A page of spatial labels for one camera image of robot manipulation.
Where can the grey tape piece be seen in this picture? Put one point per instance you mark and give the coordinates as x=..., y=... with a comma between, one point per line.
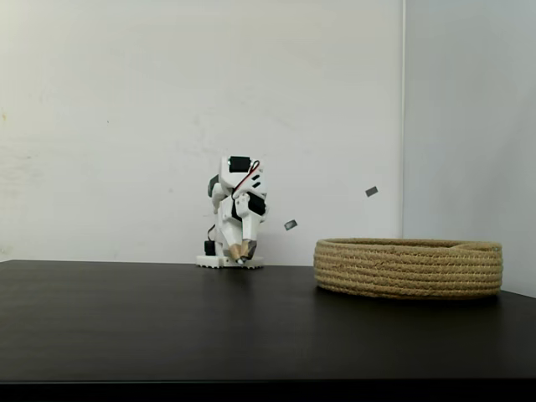
x=290, y=224
x=372, y=191

